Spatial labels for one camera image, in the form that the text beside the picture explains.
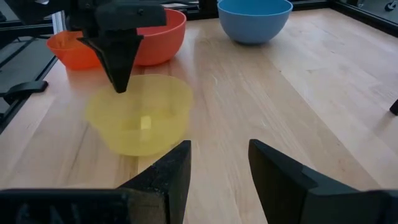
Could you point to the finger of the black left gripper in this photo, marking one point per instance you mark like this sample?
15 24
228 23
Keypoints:
118 59

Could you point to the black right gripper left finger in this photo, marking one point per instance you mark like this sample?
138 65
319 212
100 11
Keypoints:
168 186

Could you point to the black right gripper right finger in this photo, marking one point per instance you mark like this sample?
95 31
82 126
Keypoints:
280 193

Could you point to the large orange-red bowl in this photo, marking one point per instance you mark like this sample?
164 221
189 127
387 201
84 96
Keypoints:
161 43

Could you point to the small orange bowl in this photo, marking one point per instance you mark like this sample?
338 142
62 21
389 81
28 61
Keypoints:
68 53

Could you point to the small yellow translucent bowl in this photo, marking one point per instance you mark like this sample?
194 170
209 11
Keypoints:
140 137

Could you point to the large blue bowl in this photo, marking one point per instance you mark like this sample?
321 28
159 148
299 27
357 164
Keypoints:
255 28

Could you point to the black caster wheel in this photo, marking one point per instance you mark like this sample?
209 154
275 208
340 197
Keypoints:
392 4

